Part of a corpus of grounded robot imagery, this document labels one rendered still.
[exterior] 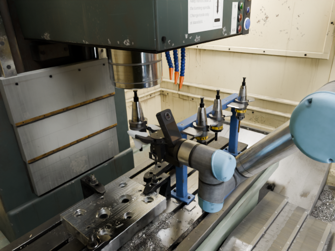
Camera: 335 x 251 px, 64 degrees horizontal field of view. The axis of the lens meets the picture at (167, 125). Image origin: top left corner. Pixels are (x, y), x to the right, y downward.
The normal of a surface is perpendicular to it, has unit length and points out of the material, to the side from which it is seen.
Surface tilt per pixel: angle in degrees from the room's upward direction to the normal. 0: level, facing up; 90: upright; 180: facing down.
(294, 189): 24
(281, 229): 8
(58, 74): 91
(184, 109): 90
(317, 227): 8
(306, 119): 88
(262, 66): 90
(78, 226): 0
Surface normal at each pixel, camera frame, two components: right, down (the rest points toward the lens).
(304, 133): -0.78, 0.26
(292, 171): -0.29, -0.69
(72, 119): 0.77, 0.24
